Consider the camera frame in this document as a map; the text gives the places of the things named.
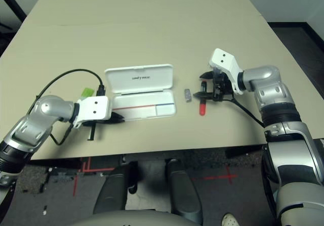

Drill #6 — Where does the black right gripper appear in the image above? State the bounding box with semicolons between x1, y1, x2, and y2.
193;69;235;103

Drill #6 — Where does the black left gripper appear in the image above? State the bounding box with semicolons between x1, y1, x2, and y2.
82;111;126;142

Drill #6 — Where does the black red whiteboard marker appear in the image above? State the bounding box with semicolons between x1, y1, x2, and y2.
199;81;208;116

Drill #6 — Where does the white plastic pencil case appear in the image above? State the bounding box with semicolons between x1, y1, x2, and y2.
104;63;177;122

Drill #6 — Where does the green capped translucent highlighter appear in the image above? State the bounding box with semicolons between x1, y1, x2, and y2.
80;87;95;99

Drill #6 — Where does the dark grey robot left leg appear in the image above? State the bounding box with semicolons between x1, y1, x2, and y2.
93;160;139;215

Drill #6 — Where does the dark grey robot leg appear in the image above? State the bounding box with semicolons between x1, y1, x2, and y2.
93;160;139;215
164;158;204;224

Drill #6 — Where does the dark grey robot right leg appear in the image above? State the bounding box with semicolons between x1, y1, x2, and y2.
164;158;204;224

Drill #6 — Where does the light grey robot torso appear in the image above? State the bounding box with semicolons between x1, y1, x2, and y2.
75;210;203;226

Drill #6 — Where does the white shoe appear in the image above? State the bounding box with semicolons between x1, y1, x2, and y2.
221;212;241;226

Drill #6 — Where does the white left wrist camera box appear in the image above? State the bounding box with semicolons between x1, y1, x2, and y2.
73;96;111;129

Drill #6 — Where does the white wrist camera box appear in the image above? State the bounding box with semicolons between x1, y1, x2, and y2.
73;96;111;129
208;48;245;96

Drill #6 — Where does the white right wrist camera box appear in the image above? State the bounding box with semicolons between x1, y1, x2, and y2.
208;48;245;96

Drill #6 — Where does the black camera cable with plug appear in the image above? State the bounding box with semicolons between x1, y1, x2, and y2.
34;69;106;103

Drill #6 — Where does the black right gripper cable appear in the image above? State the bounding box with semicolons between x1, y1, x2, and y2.
221;96;266;129

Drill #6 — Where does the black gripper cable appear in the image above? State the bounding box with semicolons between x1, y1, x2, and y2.
221;96;266;129
49;121;74;146

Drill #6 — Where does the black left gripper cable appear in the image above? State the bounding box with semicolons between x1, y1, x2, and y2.
49;121;74;146

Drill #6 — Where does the black metal chair frame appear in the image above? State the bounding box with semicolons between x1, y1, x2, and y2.
0;0;27;56

